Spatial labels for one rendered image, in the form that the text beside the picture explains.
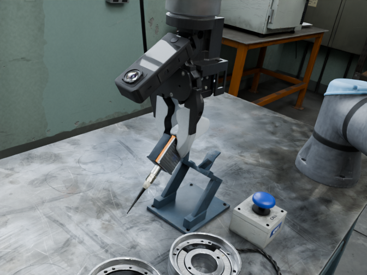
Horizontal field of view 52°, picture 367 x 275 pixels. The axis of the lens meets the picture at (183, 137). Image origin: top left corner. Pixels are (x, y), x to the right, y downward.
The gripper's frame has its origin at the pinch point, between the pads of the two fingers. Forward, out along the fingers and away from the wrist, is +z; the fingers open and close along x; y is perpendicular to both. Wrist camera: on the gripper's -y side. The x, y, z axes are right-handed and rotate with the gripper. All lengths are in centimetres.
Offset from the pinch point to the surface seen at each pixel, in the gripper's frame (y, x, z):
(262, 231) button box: 8.6, -13.9, 12.6
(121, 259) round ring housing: -13.8, -5.3, 10.7
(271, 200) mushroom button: 12.1, -12.6, 8.8
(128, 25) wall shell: 119, 160, 17
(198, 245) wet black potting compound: -2.2, -9.3, 12.4
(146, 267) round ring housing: -11.7, -8.0, 11.4
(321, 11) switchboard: 355, 140, 15
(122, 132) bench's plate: 15.1, 31.9, 14.0
